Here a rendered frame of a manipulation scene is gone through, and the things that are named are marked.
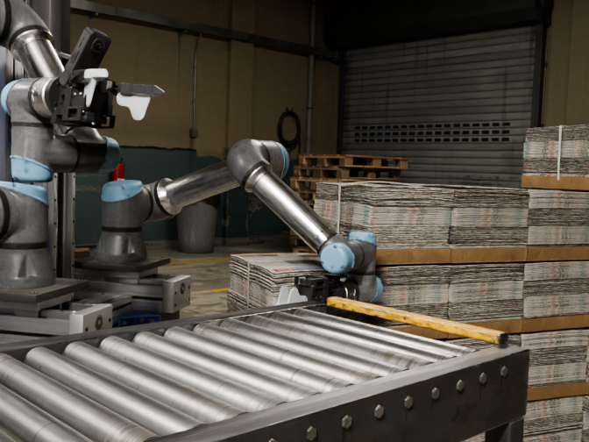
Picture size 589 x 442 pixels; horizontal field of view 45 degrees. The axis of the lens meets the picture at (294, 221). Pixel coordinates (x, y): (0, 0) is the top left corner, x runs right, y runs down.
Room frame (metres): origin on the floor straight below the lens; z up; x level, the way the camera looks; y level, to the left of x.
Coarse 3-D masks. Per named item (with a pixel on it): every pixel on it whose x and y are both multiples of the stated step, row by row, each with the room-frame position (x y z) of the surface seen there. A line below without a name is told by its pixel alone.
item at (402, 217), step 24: (360, 192) 2.09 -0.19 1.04; (384, 192) 2.04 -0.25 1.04; (408, 192) 2.09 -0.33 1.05; (432, 192) 2.11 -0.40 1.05; (360, 216) 2.08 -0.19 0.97; (384, 216) 2.04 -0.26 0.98; (408, 216) 2.08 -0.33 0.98; (432, 216) 2.12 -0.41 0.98; (384, 240) 2.05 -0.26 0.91; (408, 240) 2.08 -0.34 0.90; (432, 240) 2.12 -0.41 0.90; (408, 264) 2.10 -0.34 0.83
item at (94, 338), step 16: (288, 304) 1.57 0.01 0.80; (304, 304) 1.58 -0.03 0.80; (320, 304) 1.59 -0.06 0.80; (176, 320) 1.37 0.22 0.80; (192, 320) 1.37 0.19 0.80; (208, 320) 1.38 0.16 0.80; (240, 320) 1.43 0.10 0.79; (64, 336) 1.21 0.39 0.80; (80, 336) 1.22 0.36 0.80; (96, 336) 1.22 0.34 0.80; (128, 336) 1.25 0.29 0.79; (0, 352) 1.10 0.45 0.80; (16, 352) 1.11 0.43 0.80
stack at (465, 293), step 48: (240, 288) 2.15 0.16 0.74; (288, 288) 1.92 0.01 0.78; (384, 288) 2.05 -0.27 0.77; (432, 288) 2.12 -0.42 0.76; (480, 288) 2.19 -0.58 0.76; (528, 288) 2.27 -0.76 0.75; (576, 288) 2.35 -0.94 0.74; (528, 336) 2.27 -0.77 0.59; (576, 336) 2.35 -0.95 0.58; (528, 384) 2.27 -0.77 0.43; (528, 432) 2.27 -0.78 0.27; (576, 432) 2.36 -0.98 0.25
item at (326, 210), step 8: (320, 184) 2.33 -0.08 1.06; (328, 184) 2.28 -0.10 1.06; (336, 184) 2.23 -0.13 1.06; (352, 184) 2.27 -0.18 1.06; (368, 184) 2.33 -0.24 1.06; (376, 184) 2.37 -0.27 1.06; (320, 192) 2.32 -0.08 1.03; (328, 192) 2.30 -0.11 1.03; (336, 192) 2.23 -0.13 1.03; (320, 200) 2.32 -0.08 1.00; (328, 200) 2.29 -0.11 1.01; (336, 200) 2.23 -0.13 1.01; (320, 208) 2.35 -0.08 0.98; (328, 208) 2.27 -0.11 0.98; (336, 208) 2.22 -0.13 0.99; (320, 216) 2.32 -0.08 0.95; (328, 216) 2.27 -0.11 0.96
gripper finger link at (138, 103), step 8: (120, 88) 1.23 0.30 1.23; (128, 88) 1.22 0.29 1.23; (136, 88) 1.22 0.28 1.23; (144, 88) 1.22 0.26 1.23; (152, 88) 1.21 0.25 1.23; (120, 96) 1.24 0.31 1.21; (128, 96) 1.23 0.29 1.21; (136, 96) 1.23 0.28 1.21; (144, 96) 1.23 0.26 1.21; (152, 96) 1.23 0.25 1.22; (120, 104) 1.24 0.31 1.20; (128, 104) 1.23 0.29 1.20; (136, 104) 1.23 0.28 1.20; (144, 104) 1.22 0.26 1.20; (136, 112) 1.23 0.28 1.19; (144, 112) 1.22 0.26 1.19
